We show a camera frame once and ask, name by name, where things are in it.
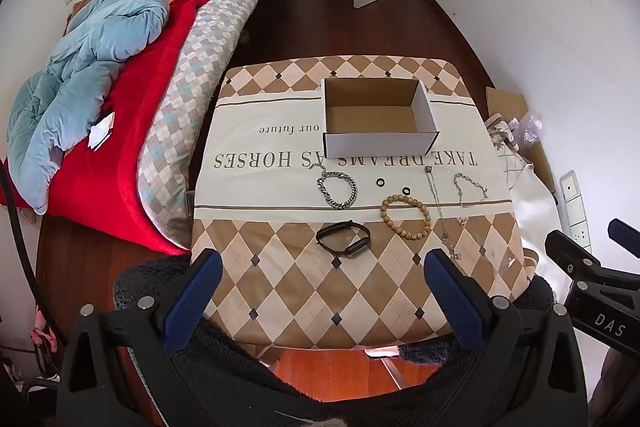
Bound checkered bed sheet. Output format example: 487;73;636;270
137;0;286;254

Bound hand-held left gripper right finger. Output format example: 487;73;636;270
423;249;588;427

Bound wooden bead bracelet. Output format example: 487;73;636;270
379;193;432;239

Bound thick silver chain bracelet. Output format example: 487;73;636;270
315;164;359;211

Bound bed with red blanket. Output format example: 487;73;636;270
4;0;277;258

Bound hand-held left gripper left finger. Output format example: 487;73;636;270
56;249;224;427

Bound beige diamond printed tablecloth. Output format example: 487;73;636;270
189;55;532;352

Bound light blue duvet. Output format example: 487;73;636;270
7;0;171;216

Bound thin silver necklace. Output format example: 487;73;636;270
423;164;464;261

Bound thin silver bracelet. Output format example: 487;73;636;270
452;172;490;209

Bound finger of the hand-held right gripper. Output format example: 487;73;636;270
545;230;640;295
608;219;640;258

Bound white power strip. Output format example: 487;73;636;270
559;171;592;254

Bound white cardboard box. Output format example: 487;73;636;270
322;77;441;159

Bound white paper pieces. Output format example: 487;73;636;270
88;111;117;153

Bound black smart band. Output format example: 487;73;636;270
315;219;372;258

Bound pink slipper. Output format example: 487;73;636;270
29;306;59;354

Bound clear plastic bag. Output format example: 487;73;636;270
509;109;544;154

